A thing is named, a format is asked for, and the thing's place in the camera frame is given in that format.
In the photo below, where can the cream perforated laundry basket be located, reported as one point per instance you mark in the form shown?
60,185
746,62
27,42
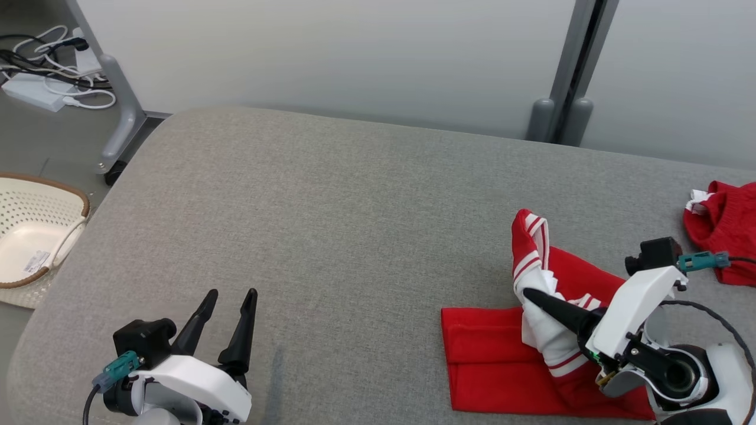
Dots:
35,236

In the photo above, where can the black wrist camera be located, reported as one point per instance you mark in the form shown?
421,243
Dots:
144,342
655,254

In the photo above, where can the teal left camera connector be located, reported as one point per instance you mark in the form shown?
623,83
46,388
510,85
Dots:
118,369

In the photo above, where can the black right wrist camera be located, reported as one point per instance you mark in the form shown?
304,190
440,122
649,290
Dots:
655,254

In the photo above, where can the grey partition post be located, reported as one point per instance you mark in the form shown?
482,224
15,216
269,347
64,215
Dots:
570,71

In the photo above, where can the red shorts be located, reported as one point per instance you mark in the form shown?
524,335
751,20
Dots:
726,230

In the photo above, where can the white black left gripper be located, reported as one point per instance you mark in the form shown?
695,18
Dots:
201,383

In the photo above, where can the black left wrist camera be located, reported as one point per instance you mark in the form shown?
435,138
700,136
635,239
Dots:
144,342

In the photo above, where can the grey table leg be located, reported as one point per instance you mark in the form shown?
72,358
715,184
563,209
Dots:
121,106

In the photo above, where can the teal camera connector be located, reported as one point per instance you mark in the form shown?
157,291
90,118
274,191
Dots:
118,369
703,261

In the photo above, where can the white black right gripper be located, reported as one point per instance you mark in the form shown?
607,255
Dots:
635,313

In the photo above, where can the red white basketball jersey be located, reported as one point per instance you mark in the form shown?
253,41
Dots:
490,360

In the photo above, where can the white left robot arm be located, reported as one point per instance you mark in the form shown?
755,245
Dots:
142,401

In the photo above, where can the teal right camera connector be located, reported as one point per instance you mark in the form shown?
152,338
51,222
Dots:
703,261

